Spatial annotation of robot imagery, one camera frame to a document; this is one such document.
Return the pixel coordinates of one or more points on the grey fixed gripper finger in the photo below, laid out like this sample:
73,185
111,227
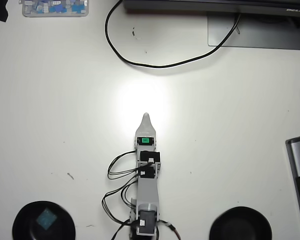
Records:
146,126

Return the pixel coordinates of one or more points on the black round bowl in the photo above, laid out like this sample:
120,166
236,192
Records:
240,225
22,225

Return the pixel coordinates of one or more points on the black Dell monitor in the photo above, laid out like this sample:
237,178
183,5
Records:
215,5

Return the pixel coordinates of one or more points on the grey monitor stand base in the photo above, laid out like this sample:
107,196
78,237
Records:
265,37

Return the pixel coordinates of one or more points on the clear box of blue pieces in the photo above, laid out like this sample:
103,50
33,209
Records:
55,8

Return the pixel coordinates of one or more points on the grey laptop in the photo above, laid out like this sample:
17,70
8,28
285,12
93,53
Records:
293,155

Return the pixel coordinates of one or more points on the grey gripper body with motor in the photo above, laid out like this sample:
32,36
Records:
145,140

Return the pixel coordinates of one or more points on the blue sponge cube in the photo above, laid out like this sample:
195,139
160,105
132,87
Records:
47,218

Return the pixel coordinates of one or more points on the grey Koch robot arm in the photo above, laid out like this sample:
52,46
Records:
147,192

